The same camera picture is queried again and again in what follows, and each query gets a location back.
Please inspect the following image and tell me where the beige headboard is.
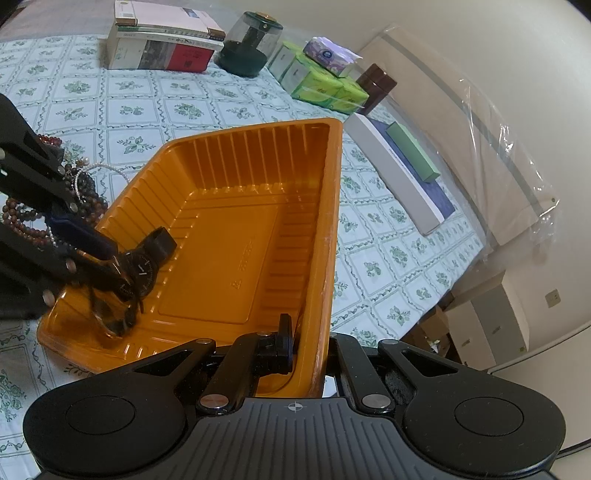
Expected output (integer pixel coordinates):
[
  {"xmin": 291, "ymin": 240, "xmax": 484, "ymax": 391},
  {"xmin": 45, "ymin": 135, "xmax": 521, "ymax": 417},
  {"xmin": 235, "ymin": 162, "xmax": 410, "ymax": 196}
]
[{"xmin": 358, "ymin": 23, "xmax": 559, "ymax": 247}]

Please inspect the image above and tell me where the orange plastic tray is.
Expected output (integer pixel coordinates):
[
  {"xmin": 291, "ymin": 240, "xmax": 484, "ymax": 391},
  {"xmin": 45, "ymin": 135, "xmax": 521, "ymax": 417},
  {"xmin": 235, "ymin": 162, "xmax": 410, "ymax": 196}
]
[{"xmin": 37, "ymin": 117, "xmax": 345, "ymax": 400}]

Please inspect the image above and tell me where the thin white green book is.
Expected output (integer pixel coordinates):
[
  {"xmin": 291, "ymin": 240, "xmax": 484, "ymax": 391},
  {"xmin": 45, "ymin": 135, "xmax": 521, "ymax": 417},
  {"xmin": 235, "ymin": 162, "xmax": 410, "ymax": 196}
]
[{"xmin": 111, "ymin": 25, "xmax": 225, "ymax": 51}]

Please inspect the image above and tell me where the white bedside cabinet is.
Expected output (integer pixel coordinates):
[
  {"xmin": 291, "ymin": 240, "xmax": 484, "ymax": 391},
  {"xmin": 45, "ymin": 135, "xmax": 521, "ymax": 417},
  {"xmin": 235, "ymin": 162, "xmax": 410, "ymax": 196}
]
[{"xmin": 445, "ymin": 272, "xmax": 532, "ymax": 370}]

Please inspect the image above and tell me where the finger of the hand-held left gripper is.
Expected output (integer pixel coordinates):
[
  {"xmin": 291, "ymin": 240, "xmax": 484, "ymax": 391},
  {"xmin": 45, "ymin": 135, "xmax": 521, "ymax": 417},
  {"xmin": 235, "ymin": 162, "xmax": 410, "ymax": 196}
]
[
  {"xmin": 0, "ymin": 224, "xmax": 134, "ymax": 319},
  {"xmin": 0, "ymin": 95, "xmax": 118, "ymax": 259}
]

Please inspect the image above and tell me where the white pearl bracelet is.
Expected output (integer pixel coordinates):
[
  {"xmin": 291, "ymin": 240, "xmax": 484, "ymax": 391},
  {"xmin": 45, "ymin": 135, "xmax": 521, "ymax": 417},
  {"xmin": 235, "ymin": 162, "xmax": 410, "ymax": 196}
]
[{"xmin": 74, "ymin": 163, "xmax": 134, "ymax": 204}]

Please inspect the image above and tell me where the dark bead necklace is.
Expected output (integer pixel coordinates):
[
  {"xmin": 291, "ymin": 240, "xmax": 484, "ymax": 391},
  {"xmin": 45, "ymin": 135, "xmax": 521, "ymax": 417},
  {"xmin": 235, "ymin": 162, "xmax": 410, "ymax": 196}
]
[{"xmin": 65, "ymin": 159, "xmax": 109, "ymax": 227}]

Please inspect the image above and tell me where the cardboard box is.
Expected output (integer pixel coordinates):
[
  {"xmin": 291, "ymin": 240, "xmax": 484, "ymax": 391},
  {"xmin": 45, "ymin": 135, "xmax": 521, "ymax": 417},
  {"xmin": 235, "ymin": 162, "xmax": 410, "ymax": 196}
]
[{"xmin": 402, "ymin": 305, "xmax": 462, "ymax": 365}]

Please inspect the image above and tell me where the dark green glass humidifier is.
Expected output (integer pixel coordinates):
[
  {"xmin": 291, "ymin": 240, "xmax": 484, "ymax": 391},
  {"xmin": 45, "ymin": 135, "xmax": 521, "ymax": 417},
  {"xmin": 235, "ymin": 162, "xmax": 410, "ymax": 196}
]
[{"xmin": 217, "ymin": 11, "xmax": 283, "ymax": 77}]

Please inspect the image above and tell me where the brown jar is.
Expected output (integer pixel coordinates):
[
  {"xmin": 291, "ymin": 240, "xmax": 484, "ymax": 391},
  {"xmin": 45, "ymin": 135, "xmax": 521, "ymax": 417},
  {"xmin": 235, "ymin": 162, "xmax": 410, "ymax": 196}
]
[{"xmin": 355, "ymin": 64, "xmax": 398, "ymax": 116}]

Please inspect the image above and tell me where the purple book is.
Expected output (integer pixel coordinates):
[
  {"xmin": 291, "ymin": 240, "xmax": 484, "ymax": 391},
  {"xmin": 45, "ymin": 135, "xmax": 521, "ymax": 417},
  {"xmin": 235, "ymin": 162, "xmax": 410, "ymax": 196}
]
[{"xmin": 369, "ymin": 117, "xmax": 455, "ymax": 217}]

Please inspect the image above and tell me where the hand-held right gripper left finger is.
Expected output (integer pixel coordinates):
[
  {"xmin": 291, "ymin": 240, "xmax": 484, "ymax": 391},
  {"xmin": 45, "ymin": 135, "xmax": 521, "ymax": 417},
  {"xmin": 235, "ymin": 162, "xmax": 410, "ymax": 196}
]
[{"xmin": 122, "ymin": 314, "xmax": 296, "ymax": 416}]

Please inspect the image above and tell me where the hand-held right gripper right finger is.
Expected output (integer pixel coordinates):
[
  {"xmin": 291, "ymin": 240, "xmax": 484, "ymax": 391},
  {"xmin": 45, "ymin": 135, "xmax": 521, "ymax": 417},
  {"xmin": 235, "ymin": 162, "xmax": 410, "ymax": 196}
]
[{"xmin": 329, "ymin": 333, "xmax": 463, "ymax": 416}]

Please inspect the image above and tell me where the green box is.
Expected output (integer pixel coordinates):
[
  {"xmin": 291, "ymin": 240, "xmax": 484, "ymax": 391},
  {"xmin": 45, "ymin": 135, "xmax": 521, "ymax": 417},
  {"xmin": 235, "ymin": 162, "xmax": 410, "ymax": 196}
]
[{"xmin": 385, "ymin": 122, "xmax": 439, "ymax": 183}]

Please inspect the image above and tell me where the black round wristwatch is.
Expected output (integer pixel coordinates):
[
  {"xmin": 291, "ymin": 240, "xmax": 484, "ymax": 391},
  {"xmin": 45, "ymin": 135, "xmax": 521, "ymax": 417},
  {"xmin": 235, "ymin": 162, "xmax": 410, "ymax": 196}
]
[{"xmin": 90, "ymin": 227, "xmax": 178, "ymax": 337}]

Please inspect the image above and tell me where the long white box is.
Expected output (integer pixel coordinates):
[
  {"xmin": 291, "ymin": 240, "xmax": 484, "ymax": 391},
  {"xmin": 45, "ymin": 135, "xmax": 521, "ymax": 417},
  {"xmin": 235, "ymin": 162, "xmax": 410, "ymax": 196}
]
[{"xmin": 345, "ymin": 113, "xmax": 441, "ymax": 236}]

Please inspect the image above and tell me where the clear plastic sheet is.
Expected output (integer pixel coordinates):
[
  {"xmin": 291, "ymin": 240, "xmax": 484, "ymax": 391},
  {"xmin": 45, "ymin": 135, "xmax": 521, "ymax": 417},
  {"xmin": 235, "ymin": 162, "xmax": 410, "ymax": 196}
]
[{"xmin": 360, "ymin": 23, "xmax": 561, "ymax": 264}]

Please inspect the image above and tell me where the green tissue pack bundle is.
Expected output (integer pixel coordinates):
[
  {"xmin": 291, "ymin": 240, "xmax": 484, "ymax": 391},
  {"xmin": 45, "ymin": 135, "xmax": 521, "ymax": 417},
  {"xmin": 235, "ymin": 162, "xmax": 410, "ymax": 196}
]
[{"xmin": 268, "ymin": 41, "xmax": 370, "ymax": 116}]

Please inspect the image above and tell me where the purple tissue pack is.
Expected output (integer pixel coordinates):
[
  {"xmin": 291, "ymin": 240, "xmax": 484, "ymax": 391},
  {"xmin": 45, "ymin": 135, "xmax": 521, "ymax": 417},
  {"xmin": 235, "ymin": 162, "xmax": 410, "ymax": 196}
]
[{"xmin": 302, "ymin": 37, "xmax": 363, "ymax": 77}]

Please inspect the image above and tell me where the brown wooden bead bracelet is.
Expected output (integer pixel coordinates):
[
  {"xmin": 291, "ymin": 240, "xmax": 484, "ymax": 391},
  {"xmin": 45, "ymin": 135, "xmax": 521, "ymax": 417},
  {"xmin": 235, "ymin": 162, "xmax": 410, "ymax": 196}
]
[{"xmin": 0, "ymin": 196, "xmax": 54, "ymax": 245}]

